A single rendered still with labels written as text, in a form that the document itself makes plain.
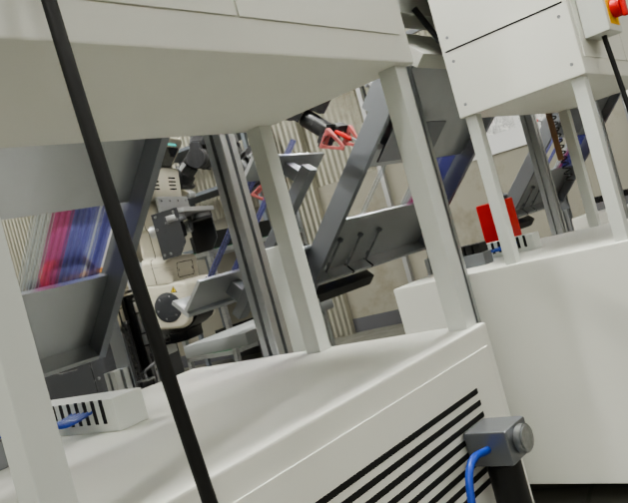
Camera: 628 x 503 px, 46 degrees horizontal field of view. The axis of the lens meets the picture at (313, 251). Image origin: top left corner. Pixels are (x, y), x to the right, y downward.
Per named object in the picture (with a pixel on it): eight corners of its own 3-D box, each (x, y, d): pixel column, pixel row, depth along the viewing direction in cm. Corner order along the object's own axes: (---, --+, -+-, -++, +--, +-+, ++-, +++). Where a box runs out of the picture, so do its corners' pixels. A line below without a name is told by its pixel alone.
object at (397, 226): (312, 277, 224) (305, 271, 225) (420, 243, 275) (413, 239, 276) (334, 226, 215) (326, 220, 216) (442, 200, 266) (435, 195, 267)
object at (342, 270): (316, 285, 223) (300, 272, 226) (424, 250, 274) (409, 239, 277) (317, 282, 222) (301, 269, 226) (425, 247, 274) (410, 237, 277)
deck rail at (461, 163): (424, 250, 274) (411, 241, 277) (426, 249, 276) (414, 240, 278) (515, 71, 242) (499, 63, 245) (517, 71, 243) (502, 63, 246)
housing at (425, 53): (410, 82, 192) (369, 59, 198) (490, 84, 230) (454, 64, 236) (423, 53, 188) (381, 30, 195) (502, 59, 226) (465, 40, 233)
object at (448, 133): (364, 176, 206) (350, 167, 208) (469, 159, 257) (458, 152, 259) (413, 66, 191) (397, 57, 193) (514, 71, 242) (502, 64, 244)
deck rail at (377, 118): (313, 287, 221) (298, 275, 224) (316, 285, 223) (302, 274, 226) (409, 66, 189) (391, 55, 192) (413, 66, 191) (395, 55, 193)
